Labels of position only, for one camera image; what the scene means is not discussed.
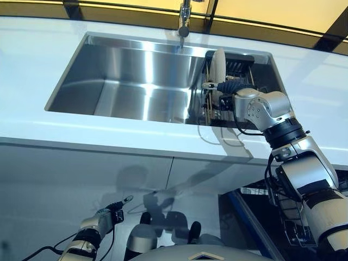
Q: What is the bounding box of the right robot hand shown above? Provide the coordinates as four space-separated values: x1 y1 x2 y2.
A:
202 77 252 95

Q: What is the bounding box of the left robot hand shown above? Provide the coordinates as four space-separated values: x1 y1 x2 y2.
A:
94 194 135 216

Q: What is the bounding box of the white ceramic plate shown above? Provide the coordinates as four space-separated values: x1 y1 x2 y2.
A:
210 48 227 84

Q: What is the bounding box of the open dishwasher door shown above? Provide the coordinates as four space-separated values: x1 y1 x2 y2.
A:
217 187 289 261

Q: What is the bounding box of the dark dish rack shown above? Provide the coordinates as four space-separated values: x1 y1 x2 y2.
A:
200 49 270 126

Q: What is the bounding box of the black left robot foot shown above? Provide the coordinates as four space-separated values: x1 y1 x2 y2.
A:
139 211 152 227

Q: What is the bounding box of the black robot foot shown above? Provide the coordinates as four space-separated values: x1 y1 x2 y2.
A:
188 221 202 243
139 211 152 227

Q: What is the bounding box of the white glossy cabinet door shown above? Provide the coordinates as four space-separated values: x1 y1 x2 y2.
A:
0 144 173 245
165 156 269 196

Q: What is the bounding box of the chrome kitchen faucet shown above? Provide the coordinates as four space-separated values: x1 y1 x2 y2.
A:
178 0 207 51

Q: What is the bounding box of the black right robot foot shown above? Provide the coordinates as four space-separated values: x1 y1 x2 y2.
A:
188 221 202 243

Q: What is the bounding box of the grey robot torso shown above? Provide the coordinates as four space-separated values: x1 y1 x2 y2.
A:
132 244 277 261

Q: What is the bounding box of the stainless steel sink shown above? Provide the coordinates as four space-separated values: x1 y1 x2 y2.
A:
44 31 286 128

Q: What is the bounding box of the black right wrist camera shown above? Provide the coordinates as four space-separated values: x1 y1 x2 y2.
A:
218 94 235 111

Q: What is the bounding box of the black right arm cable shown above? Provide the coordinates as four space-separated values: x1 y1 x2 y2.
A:
233 108 282 196

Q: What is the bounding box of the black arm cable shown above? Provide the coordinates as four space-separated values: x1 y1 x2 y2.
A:
20 231 116 261
233 108 282 196

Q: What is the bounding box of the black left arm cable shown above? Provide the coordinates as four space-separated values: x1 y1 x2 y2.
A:
20 231 116 261

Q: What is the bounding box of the yellow window with dark frame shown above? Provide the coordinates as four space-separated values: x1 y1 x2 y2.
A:
0 0 348 57

